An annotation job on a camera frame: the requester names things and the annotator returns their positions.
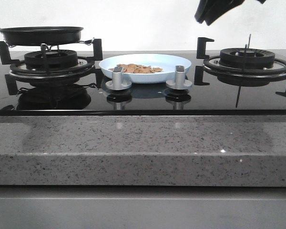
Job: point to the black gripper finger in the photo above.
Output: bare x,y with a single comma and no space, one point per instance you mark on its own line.
202,11
217,8

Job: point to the light blue plate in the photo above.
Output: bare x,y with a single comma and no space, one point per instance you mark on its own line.
164,61

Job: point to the brown meat slices pile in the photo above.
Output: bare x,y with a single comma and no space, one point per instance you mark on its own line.
137,68

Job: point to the black frying pan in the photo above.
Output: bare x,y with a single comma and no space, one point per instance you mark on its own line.
35,36

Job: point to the right black gas burner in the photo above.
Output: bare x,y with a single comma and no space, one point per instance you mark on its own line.
253,58

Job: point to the black gas burner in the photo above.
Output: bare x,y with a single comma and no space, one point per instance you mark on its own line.
253,58
56,59

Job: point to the right silver stove knob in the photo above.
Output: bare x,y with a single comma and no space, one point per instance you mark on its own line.
179,82

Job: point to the silver stove knob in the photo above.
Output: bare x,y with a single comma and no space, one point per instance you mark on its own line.
179,82
118,81

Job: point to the black glass gas cooktop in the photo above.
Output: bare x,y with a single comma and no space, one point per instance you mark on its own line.
210,95

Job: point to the right black pan support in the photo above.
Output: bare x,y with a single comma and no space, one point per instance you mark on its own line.
235,76

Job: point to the black pan support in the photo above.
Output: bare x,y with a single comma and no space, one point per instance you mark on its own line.
48,78
235,76

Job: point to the left silver stove knob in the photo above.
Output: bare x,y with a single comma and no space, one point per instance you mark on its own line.
118,81

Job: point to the left black pan support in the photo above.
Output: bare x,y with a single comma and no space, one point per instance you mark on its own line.
48,78

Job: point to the left black gas burner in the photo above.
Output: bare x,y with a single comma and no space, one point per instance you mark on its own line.
56,59

